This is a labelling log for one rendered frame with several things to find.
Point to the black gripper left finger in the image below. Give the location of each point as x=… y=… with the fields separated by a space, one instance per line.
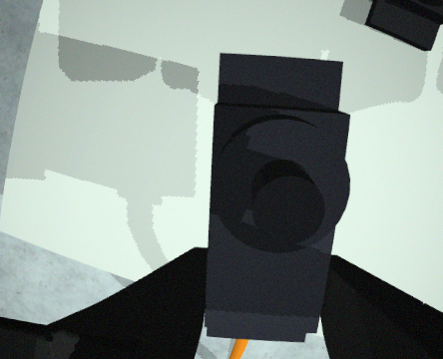
x=160 y=316

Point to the white rectangular block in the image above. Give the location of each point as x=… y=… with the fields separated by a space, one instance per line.
x=110 y=161

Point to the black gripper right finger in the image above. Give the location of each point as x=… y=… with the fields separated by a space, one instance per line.
x=364 y=317

